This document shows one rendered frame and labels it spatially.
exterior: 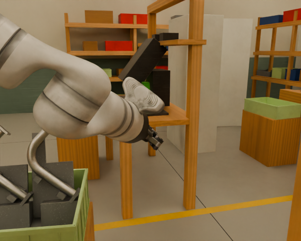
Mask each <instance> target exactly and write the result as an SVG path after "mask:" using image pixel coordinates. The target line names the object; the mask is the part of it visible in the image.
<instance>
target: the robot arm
mask: <svg viewBox="0 0 301 241"><path fill-rule="evenodd" d="M45 68H47V69H52V70H55V71H56V73H55V75H54V76H53V78H52V79H51V80H50V82H49V83H48V85H47V86H46V87H45V89H44V90H43V92H42V93H41V94H40V96H39V97H38V99H37V100H36V102H35V104H34V106H33V116H34V119H35V121H36V122H37V124H38V125H39V127H40V128H41V129H43V130H44V131H45V132H47V133H48V134H50V135H52V136H55V137H58V138H62V139H71V140H75V139H82V138H86V137H91V136H95V135H99V134H101V135H104V136H107V137H109V138H111V139H113V140H116V141H120V142H125V143H135V142H138V141H140V140H143V141H145V142H149V143H150V145H151V146H152V148H153V149H154V150H158V148H159V147H160V146H161V144H162V143H163V142H164V141H163V139H162V138H161V137H160V136H159V135H158V134H157V132H156V131H155V130H154V129H153V128H152V127H151V126H150V125H149V119H148V116H147V114H146V112H152V113H160V112H161V111H162V110H163V109H164V106H165V105H164V102H163V101H162V100H161V99H160V98H159V97H158V96H157V95H156V94H154V93H153V92H152V91H150V90H149V89H148V88H146V87H145V86H144V85H142V84H141V83H140V82H138V81H137V80H135V79H134V78H132V77H127V78H126V79H125V80H124V81H123V84H122V86H123V89H124V92H125V98H124V99H123V98H122V97H120V96H118V95H117V94H115V93H114V92H112V91H111V83H110V80H109V77H108V76H107V74H106V73H105V71H104V70H103V69H101V68H100V67H99V66H97V65H95V64H93V63H91V62H89V61H87V60H84V59H81V58H79V57H76V56H73V55H70V54H67V53H65V52H62V51H60V50H58V49H55V48H53V47H51V46H49V45H47V44H45V43H43V42H41V41H40V40H38V39H36V38H35V37H33V36H32V35H30V34H28V33H27V32H26V31H24V30H23V29H21V28H20V27H19V26H17V25H16V24H14V23H13V22H12V21H10V20H9V19H7V18H6V17H5V16H3V15H2V14H0V87H2V88H5V89H13V88H16V87H17V86H18V85H20V84H21V83H22V82H23V81H24V80H25V79H26V78H28V77H29V76H30V75H31V74H32V73H34V72H35V71H37V70H39V69H45Z"/></svg>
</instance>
